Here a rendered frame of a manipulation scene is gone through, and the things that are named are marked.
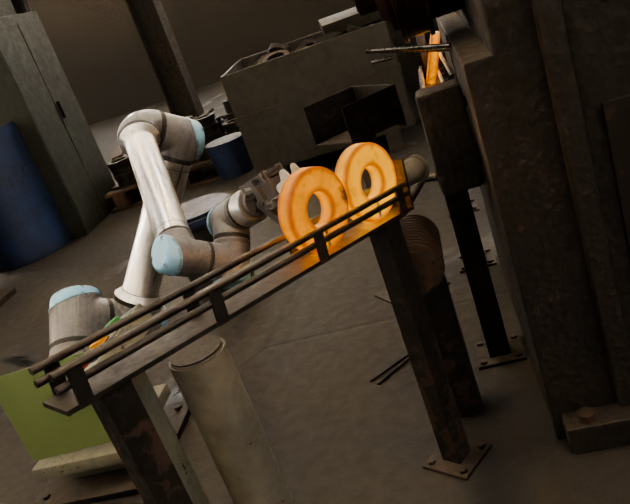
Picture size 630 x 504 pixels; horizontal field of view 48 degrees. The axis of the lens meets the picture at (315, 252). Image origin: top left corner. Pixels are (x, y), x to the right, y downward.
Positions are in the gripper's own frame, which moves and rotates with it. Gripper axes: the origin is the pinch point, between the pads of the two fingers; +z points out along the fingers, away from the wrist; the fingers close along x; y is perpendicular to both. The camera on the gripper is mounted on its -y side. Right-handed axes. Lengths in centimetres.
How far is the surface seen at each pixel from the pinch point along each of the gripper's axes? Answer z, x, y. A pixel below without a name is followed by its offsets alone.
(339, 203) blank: 16.8, -11.2, -5.7
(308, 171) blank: 19.4, -16.0, 2.5
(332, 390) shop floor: -55, 14, -57
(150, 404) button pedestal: -24, -47, -21
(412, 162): 16.3, 13.1, -7.7
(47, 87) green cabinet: -343, 146, 140
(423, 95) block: 18.4, 25.0, 2.8
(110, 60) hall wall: -926, 587, 317
